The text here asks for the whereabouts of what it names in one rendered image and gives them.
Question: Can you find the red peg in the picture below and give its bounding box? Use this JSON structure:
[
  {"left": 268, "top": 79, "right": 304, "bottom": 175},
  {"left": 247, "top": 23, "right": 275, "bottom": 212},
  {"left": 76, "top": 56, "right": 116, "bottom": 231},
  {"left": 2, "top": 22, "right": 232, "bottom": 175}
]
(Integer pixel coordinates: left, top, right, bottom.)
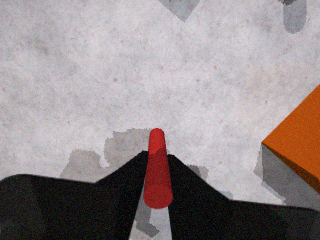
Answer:
[{"left": 143, "top": 128, "right": 173, "bottom": 209}]

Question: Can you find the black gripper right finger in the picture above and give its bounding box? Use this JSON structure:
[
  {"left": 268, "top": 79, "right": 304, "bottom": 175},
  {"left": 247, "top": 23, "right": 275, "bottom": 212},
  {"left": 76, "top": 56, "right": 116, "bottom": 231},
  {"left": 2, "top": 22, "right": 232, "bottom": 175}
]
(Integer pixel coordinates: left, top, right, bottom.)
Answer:
[{"left": 167, "top": 154, "right": 320, "bottom": 240}]

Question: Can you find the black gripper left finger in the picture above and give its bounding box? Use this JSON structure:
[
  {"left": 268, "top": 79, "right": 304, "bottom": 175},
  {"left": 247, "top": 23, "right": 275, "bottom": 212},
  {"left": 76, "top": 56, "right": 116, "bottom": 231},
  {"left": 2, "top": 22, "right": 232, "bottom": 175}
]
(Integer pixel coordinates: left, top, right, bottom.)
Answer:
[{"left": 0, "top": 151, "right": 149, "bottom": 240}]

